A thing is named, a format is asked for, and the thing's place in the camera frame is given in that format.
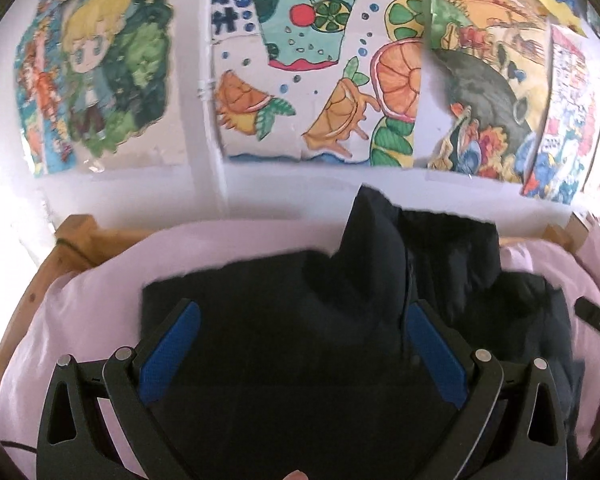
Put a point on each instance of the blond child drawing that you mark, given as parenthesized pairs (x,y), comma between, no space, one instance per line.
(114,60)

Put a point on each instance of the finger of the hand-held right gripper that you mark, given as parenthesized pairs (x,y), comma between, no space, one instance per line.
(597,317)

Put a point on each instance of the black padded jacket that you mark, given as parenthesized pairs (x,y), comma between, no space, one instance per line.
(290,335)

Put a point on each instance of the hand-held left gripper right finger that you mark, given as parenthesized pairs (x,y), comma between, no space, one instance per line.
(432,355)

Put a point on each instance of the white wall pipe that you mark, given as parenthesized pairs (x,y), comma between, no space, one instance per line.
(210,87)

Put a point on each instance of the fruit juice drawing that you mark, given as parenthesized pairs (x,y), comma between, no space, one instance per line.
(310,60)

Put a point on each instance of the wooden bed frame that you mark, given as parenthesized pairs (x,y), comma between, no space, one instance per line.
(79,245)

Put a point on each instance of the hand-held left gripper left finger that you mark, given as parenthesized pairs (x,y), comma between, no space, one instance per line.
(172,355)

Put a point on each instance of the dragon drawing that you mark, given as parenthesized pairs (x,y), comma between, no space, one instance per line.
(570,125)

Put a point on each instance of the person's left hand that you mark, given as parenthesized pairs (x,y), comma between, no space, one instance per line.
(296,475)

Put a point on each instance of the girl with fish drawing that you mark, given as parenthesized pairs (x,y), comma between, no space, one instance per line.
(42,85)

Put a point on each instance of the pink duvet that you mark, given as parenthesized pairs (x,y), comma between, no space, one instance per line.
(79,310)

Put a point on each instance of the whale landscape drawing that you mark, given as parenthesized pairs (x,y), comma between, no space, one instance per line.
(480,70)

